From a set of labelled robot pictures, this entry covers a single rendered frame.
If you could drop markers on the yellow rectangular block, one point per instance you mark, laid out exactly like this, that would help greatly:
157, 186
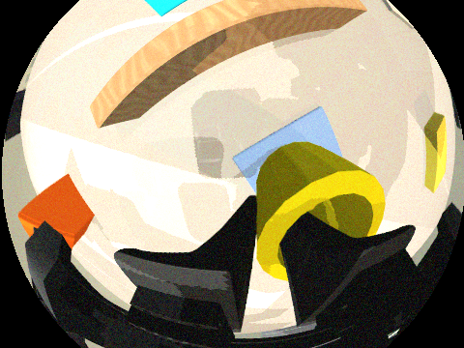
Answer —
435, 142

